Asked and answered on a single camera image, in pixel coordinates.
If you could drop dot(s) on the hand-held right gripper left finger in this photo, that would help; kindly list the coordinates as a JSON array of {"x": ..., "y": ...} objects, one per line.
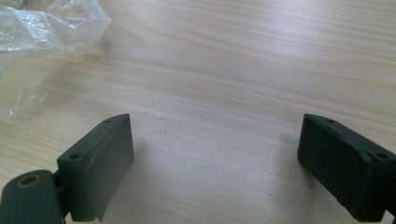
[{"x": 96, "y": 168}]

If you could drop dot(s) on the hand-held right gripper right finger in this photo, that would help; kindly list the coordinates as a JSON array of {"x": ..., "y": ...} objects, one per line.
[{"x": 339, "y": 165}]

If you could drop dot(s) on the clear plastic bag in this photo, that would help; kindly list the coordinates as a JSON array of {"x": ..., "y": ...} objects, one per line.
[{"x": 34, "y": 34}]

